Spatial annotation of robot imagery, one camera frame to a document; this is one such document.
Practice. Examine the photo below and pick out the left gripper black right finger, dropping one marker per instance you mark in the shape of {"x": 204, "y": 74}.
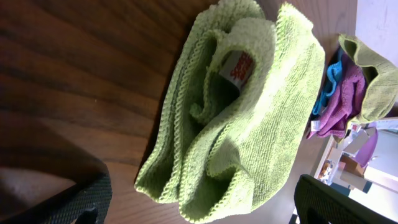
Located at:
{"x": 318, "y": 203}

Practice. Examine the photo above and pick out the light green cloth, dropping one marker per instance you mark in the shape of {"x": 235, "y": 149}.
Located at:
{"x": 235, "y": 111}

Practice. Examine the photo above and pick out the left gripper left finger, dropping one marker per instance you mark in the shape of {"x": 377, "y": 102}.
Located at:
{"x": 85, "y": 202}

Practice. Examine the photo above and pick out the olive green cloth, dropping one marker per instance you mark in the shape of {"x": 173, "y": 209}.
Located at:
{"x": 380, "y": 75}

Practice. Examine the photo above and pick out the purple cloth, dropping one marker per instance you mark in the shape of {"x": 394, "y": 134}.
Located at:
{"x": 343, "y": 105}

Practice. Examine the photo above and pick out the blue cloth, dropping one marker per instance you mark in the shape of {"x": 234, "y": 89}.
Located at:
{"x": 334, "y": 75}

